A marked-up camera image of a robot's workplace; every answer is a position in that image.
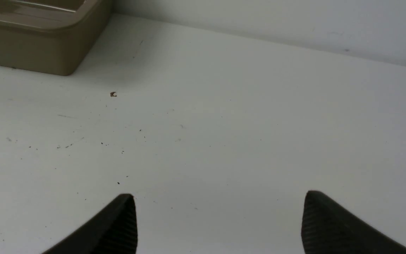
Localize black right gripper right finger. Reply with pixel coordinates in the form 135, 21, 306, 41
301, 190, 406, 254

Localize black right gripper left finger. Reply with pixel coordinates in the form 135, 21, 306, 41
44, 193, 138, 254

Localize tan plastic bin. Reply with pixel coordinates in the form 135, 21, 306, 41
0, 0, 113, 76

